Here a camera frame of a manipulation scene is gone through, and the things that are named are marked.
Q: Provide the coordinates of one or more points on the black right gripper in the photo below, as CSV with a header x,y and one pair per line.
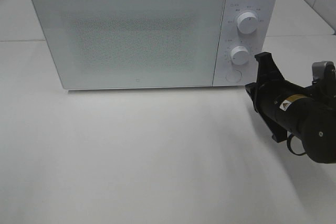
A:
x,y
279,103

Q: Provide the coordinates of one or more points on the round white door button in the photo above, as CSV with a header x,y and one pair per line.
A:
x,y
234,76

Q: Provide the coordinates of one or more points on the white control knob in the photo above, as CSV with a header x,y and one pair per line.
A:
x,y
239,55
247,22

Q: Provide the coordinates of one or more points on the white microwave door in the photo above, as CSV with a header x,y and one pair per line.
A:
x,y
121,44

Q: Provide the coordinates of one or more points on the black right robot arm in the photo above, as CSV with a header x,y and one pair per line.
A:
x,y
318,129

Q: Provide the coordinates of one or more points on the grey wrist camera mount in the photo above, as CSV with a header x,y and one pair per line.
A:
x,y
323,70

